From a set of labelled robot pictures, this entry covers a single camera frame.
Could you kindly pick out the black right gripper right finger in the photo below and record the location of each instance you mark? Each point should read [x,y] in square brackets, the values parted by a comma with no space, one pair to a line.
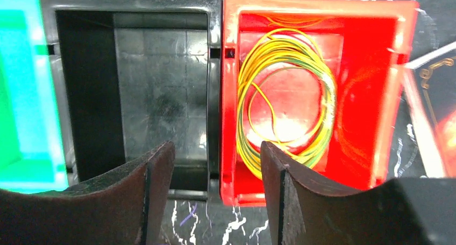
[305,207]

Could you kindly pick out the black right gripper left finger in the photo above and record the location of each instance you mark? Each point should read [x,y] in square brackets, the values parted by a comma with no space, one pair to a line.
[124,205]

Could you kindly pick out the green storage bin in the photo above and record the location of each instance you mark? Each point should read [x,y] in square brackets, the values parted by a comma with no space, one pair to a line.
[32,154]

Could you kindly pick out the red storage bin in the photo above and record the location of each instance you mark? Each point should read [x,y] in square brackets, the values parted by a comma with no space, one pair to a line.
[321,79]

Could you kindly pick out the black storage bin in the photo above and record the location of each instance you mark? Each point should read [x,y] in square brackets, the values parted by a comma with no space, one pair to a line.
[131,74]

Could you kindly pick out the dark paperback book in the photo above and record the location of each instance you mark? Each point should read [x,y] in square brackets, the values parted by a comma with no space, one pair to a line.
[429,84]

